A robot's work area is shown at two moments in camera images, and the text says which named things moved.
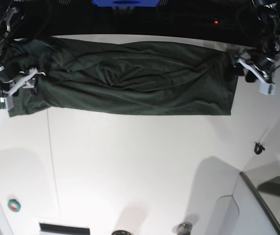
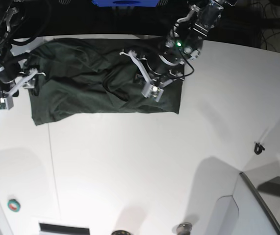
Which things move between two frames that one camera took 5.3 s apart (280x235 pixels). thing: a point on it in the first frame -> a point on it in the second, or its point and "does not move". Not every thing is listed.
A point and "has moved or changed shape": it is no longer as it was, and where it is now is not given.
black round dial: x=121 y=232 does not move
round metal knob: x=184 y=228 does not move
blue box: x=125 y=3 does not move
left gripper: x=6 y=76 does not move
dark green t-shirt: x=162 y=77 has moved or changed shape
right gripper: x=257 y=65 -> x=166 y=67
